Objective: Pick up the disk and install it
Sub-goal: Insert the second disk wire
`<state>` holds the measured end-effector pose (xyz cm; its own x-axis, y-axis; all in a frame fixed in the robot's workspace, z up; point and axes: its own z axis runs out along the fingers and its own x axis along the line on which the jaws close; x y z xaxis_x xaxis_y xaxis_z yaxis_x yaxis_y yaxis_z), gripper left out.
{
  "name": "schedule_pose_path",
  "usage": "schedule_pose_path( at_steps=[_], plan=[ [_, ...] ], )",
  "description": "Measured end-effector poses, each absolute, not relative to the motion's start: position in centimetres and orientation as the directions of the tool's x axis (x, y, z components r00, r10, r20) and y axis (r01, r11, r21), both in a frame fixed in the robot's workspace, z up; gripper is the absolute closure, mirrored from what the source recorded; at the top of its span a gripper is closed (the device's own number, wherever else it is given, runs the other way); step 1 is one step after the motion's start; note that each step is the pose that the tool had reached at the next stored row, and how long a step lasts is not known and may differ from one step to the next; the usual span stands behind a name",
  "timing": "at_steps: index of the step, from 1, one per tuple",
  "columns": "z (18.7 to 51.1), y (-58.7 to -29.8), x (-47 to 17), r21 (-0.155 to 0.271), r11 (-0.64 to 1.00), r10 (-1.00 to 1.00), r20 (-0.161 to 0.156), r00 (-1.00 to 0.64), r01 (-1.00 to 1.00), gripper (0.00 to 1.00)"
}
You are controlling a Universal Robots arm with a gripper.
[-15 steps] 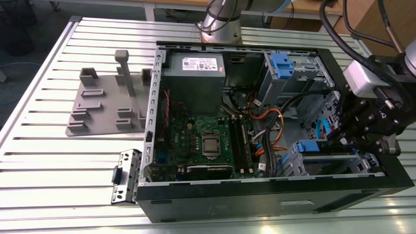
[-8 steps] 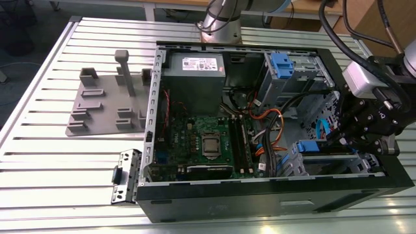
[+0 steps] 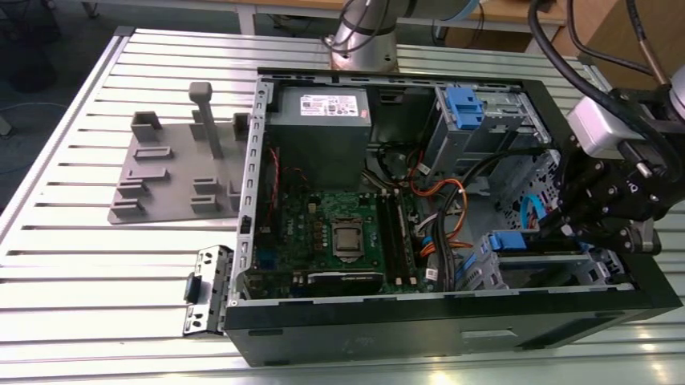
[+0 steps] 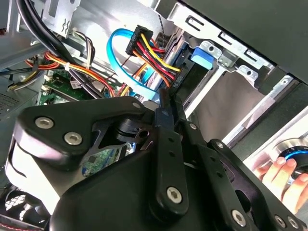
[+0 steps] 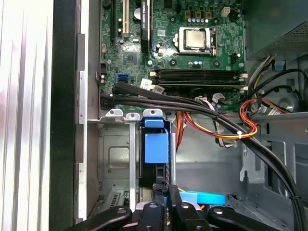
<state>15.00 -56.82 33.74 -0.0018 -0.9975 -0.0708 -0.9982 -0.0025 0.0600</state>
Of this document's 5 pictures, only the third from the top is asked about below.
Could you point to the grey metal drive cage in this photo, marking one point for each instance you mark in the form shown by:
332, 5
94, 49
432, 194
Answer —
459, 140

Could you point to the blue plastic drive latch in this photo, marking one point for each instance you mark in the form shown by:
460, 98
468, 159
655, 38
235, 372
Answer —
462, 108

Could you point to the wooden cabinet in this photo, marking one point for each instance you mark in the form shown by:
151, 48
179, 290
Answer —
605, 24

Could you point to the black RAM stick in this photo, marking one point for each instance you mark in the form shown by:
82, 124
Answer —
406, 236

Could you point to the black open PC case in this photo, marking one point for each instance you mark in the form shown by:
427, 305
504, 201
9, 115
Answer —
427, 333

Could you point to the CPU socket with silver CPU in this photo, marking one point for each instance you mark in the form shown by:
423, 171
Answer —
347, 240

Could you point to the black graphics card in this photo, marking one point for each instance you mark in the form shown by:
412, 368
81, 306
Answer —
344, 280

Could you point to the green motherboard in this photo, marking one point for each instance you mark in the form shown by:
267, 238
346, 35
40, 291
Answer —
320, 208

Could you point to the grey power supply unit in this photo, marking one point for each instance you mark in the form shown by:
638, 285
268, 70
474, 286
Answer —
320, 152

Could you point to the grey plastic parts rack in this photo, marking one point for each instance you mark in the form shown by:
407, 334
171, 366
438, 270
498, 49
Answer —
160, 200

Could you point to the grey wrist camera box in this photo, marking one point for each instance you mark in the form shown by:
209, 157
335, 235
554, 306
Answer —
599, 128

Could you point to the hinged metal slot bracket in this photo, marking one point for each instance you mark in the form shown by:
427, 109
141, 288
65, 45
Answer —
211, 260

